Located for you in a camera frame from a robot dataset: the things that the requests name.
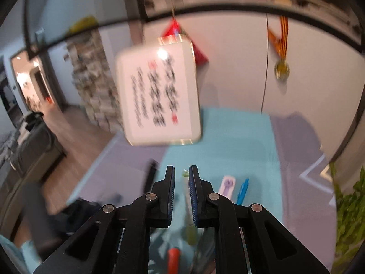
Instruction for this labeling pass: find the blue pen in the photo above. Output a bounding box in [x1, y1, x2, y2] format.
[236, 178, 249, 205]

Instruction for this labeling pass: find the tall stack of books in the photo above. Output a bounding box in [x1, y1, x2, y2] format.
[66, 30, 123, 133]

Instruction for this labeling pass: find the purple white eraser case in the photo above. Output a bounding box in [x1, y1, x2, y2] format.
[218, 175, 236, 200]

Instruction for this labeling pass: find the red hanging pennant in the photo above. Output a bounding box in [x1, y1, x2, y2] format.
[162, 18, 209, 66]

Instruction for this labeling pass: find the white calligraphy sign board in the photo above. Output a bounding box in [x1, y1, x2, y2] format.
[115, 35, 202, 146]

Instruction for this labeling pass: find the gold medal with orange ribbon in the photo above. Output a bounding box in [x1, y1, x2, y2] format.
[267, 16, 290, 82]

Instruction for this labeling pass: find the green white pen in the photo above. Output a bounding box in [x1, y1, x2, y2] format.
[182, 170, 198, 245]

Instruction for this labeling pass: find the teal and purple desk mat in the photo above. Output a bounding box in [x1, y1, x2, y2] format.
[70, 108, 336, 273]

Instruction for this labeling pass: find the orange red marker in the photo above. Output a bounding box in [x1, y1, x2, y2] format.
[167, 248, 180, 274]

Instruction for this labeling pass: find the green plant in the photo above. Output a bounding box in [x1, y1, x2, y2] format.
[331, 168, 364, 273]

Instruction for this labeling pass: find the grey sofa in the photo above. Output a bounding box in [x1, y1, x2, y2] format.
[1, 111, 65, 238]

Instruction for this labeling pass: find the black marker pen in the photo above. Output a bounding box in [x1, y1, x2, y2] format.
[142, 160, 158, 194]

